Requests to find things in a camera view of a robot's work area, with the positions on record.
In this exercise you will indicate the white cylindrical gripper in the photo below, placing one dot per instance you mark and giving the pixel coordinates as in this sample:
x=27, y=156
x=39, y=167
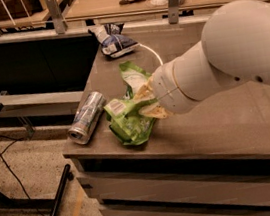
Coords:
x=164, y=87

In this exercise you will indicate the green rice chip bag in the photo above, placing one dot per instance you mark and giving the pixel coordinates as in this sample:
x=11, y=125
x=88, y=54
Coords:
x=127, y=124

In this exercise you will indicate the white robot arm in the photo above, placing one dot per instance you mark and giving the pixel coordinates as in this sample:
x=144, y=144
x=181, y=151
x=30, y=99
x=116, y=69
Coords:
x=234, y=48

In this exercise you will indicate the blue white chip bag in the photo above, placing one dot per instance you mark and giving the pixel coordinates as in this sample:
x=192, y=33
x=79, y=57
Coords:
x=113, y=42

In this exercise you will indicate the silver blue redbull can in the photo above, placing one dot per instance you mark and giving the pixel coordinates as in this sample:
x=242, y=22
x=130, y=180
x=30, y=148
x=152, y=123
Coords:
x=86, y=118

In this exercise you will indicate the grey drawer cabinet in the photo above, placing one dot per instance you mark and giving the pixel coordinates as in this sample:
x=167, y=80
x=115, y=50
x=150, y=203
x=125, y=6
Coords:
x=211, y=161

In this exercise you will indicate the metal bracket post right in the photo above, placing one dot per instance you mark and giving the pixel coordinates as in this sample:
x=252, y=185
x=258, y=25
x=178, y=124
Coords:
x=173, y=11

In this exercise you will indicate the metal bracket post middle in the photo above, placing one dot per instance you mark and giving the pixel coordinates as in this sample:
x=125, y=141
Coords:
x=57, y=18

